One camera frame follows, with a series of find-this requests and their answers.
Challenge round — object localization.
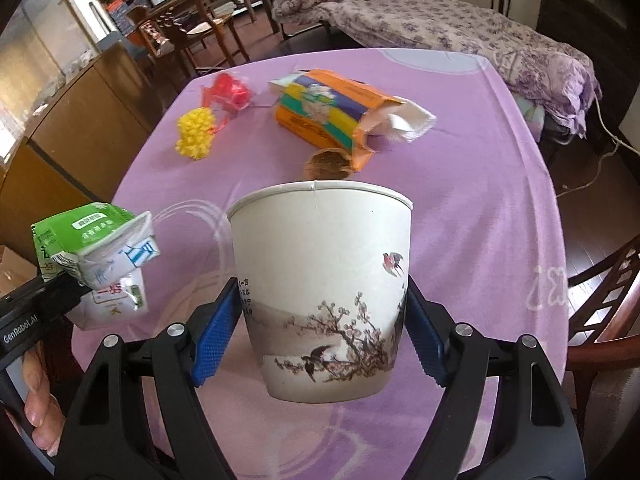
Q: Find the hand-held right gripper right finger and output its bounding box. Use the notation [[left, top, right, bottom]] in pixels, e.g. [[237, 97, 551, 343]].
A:
[[404, 276, 586, 480]]

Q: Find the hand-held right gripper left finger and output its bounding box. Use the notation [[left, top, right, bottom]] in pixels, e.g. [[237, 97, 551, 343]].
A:
[[52, 276, 241, 480]]

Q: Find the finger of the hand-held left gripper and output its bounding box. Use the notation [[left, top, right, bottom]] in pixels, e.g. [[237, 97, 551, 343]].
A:
[[37, 272, 91, 313]]

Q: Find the green milk carton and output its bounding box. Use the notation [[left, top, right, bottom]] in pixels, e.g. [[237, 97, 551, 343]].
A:
[[31, 201, 162, 292]]

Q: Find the white paper cup blossom print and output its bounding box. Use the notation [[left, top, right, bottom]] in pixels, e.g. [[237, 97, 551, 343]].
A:
[[226, 180, 414, 405]]

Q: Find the person's left hand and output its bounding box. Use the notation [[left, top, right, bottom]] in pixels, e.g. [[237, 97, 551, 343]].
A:
[[21, 345, 69, 457]]

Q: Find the purple printed tablecloth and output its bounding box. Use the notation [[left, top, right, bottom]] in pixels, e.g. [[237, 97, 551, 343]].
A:
[[70, 47, 568, 480]]

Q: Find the wooden cabinet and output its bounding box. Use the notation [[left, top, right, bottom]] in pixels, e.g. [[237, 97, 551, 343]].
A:
[[0, 42, 156, 261]]

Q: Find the wooden chair with cushion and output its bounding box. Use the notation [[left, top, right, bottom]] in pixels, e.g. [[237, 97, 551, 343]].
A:
[[565, 237, 640, 480]]

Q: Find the walnut shell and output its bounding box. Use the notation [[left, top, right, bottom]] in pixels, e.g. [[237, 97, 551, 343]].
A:
[[303, 147, 355, 181]]

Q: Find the yellow spiky pompom ball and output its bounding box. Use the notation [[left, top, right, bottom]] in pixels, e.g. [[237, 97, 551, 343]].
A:
[[175, 108, 218, 161]]

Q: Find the red plastic wrapper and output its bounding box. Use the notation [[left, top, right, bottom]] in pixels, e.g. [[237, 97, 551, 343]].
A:
[[201, 72, 251, 126]]

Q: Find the pastel mattress pad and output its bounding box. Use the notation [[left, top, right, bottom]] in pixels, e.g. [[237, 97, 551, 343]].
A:
[[515, 95, 546, 141]]

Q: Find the orange tissue pack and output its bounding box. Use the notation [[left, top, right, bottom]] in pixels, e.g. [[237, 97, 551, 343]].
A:
[[268, 69, 437, 173]]

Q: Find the wooden armchair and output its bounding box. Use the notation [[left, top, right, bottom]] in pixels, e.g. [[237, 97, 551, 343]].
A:
[[135, 0, 251, 78]]

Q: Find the purple floral blanket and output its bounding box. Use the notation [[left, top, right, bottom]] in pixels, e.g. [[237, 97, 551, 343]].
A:
[[317, 0, 603, 138]]

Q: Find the white cord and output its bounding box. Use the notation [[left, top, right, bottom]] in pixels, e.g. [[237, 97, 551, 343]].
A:
[[555, 95, 640, 198]]

